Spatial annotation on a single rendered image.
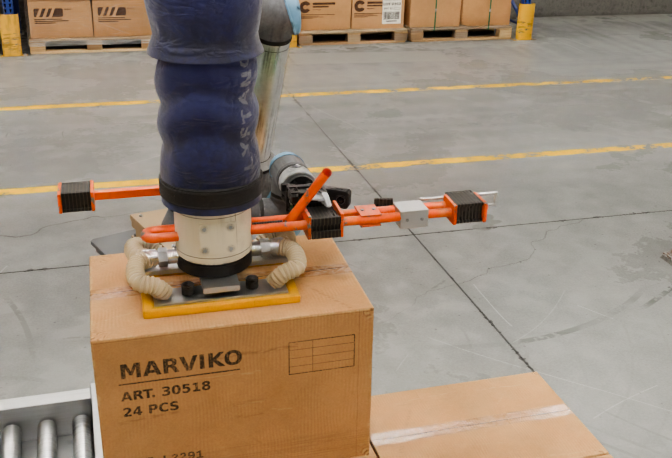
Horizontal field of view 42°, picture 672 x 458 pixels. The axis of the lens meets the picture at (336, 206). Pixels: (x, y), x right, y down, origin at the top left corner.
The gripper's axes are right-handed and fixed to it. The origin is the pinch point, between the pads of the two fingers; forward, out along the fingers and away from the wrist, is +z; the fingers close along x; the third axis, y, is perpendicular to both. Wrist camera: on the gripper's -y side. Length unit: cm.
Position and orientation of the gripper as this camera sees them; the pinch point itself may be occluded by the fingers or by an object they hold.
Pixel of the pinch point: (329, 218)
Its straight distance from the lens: 204.5
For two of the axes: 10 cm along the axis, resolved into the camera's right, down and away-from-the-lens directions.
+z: 2.8, 3.8, -8.8
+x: 0.3, -9.2, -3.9
